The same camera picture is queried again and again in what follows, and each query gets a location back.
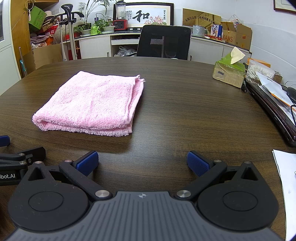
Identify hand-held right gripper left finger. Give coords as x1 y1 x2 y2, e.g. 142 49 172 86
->
24 151 113 202

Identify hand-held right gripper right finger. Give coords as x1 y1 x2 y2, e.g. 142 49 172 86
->
174 151 265 200

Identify pink towel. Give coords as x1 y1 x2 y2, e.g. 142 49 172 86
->
32 71 146 137

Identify white metal cabinet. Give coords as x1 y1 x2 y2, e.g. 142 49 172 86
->
0 0 23 95

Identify black laptop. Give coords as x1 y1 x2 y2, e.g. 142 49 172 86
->
245 80 296 147

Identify stack of white paper sheets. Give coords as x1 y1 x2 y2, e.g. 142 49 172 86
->
272 149 296 234

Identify green tissue box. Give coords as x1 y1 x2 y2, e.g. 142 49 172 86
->
212 46 246 88

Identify large brown cardboard box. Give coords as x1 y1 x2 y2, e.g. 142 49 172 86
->
32 43 64 70

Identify stack of printed documents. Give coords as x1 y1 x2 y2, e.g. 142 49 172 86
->
275 91 296 121

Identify pile of boxes and bags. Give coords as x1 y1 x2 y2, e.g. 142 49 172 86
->
29 10 63 49

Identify clear plastic bag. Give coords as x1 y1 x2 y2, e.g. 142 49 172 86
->
116 46 137 57

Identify white counter cabinet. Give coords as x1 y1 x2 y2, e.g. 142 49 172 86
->
72 30 252 66

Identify black computer mouse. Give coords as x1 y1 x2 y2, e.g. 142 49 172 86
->
286 87 296 103

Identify orange box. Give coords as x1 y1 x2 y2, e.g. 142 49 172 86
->
247 57 271 68

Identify green cardboard box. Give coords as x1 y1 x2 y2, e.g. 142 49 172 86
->
29 6 47 29

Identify potted plant in bowl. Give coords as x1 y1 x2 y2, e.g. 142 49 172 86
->
74 23 92 36
92 20 115 32

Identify black mesh office chair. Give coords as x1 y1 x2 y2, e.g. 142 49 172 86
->
136 25 192 61

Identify wrapped plastic bundle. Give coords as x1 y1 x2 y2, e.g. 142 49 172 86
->
192 24 207 37

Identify blue printed box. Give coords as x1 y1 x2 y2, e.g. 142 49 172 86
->
210 24 223 37

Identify open cardboard box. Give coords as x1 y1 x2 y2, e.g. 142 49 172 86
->
221 21 252 51

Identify blender with red base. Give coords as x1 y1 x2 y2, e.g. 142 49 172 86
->
113 0 128 32

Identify gold plaque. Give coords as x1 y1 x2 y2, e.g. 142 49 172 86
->
182 8 222 27

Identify white plastic bag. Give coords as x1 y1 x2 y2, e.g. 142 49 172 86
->
225 14 243 25

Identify framed calligraphy picture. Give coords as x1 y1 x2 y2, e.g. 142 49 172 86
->
113 3 174 26

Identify tall palm plant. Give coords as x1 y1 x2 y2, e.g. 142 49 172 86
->
77 0 118 24

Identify dark framed certificate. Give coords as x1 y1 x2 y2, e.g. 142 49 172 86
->
273 0 296 12

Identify mop handle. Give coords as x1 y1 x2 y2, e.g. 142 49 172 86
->
18 46 28 77

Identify wooden wall shelf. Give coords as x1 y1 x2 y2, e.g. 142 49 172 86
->
10 0 59 77

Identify black cable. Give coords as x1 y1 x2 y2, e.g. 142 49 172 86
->
281 80 296 90

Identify hanging ring ornament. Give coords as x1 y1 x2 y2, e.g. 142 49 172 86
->
24 0 35 21

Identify black and chrome chair frame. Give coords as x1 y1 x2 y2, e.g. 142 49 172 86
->
54 3 85 62

